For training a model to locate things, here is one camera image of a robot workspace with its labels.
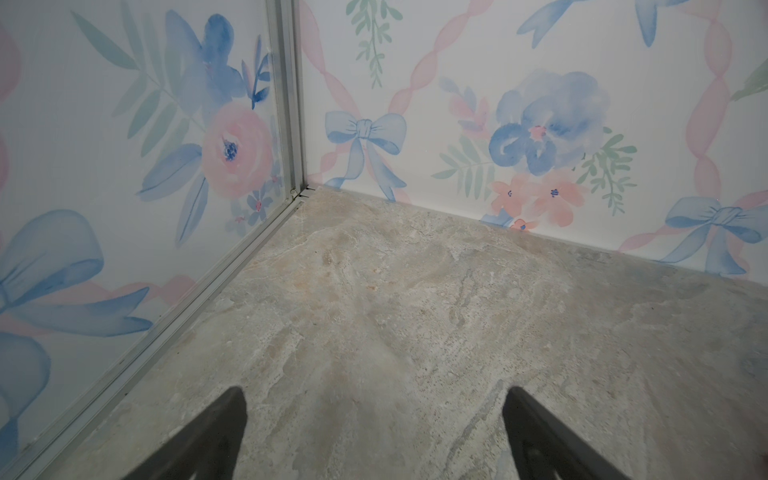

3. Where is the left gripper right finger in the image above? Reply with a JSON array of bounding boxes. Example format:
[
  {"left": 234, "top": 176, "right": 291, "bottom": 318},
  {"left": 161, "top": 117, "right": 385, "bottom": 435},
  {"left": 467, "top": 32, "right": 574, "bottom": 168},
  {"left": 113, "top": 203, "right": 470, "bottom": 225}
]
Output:
[{"left": 502, "top": 386, "right": 627, "bottom": 480}]

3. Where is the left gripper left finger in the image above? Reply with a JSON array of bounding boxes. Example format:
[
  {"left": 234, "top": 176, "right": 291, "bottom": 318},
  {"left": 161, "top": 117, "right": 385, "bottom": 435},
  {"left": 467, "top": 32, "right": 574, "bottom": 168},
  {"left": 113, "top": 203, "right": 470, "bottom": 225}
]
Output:
[{"left": 126, "top": 386, "right": 248, "bottom": 479}]

